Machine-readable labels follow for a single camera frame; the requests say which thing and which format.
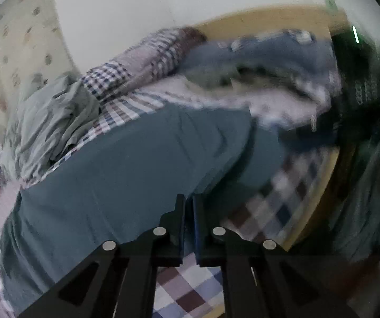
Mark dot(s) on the dark teal shirt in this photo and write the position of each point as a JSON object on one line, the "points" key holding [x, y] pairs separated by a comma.
{"points": [[127, 178]]}

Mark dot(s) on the wooden headboard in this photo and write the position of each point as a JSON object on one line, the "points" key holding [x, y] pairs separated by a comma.
{"points": [[319, 20]]}

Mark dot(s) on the light grey-green jacket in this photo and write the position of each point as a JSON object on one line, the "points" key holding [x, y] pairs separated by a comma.
{"points": [[48, 120]]}

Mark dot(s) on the green clip desk lamp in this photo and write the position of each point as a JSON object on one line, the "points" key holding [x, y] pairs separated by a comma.
{"points": [[331, 6]]}

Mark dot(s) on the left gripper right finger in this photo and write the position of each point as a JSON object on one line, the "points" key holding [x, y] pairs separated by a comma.
{"points": [[259, 279]]}

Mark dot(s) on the blue cartoon pillow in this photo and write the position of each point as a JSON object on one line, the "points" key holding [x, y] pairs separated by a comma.
{"points": [[285, 52]]}

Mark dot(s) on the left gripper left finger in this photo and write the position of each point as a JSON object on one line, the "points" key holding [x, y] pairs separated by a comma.
{"points": [[118, 280]]}

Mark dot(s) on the folded plaid quilt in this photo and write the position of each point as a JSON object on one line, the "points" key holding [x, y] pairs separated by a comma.
{"points": [[153, 58]]}

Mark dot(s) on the pineapple print curtain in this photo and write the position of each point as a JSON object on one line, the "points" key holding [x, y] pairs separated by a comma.
{"points": [[31, 42]]}

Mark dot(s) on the plaid bed sheet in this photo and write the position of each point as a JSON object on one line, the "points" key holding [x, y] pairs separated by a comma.
{"points": [[210, 172]]}

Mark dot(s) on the olive green folded garment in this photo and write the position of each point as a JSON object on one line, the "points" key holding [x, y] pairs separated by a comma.
{"points": [[224, 76]]}

